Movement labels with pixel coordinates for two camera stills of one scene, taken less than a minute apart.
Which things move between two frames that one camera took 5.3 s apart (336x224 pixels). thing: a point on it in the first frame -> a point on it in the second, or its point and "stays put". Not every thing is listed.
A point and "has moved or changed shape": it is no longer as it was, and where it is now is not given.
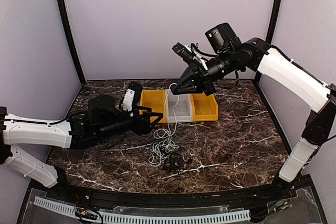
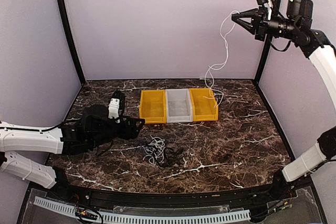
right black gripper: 201,81 -> 261,30
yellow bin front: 204,108 stays put
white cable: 166,108 -> 222,64
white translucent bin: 179,107 stays put
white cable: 164,148 has moved or changed shape
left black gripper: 139,129 -> 133,132
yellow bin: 155,99 stays put
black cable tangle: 174,161 -> 164,154
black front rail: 283,191 stays put
